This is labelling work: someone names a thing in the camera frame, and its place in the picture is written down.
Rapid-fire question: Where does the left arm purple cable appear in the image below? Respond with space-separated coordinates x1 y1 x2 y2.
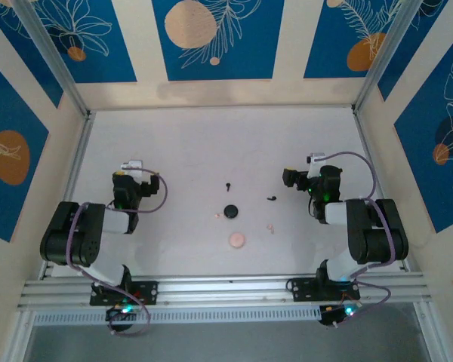
66 168 170 337

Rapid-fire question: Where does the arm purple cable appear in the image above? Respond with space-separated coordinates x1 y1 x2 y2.
66 168 170 337
324 150 397 329

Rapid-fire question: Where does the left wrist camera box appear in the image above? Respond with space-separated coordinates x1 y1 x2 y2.
120 160 143 181

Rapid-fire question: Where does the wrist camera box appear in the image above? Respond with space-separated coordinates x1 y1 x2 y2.
307 152 328 178
120 160 143 181

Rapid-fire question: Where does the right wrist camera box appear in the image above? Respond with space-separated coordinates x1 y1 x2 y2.
307 152 328 178

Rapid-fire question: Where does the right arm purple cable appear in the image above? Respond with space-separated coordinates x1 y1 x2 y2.
324 150 397 329

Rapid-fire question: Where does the aluminium table side rail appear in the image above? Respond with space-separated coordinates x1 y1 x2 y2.
39 111 96 280
353 107 411 272

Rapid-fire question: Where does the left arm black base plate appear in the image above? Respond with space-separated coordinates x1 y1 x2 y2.
89 281 159 306

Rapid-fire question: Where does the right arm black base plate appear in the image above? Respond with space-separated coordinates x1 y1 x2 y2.
288 277 362 302

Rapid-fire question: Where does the aluminium mounting rail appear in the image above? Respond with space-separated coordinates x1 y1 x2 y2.
17 271 437 311

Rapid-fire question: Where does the white slotted cable duct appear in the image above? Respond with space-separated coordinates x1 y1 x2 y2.
32 304 322 326

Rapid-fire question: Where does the aluminium frame post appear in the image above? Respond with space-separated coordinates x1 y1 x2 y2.
351 0 426 114
11 0 91 118

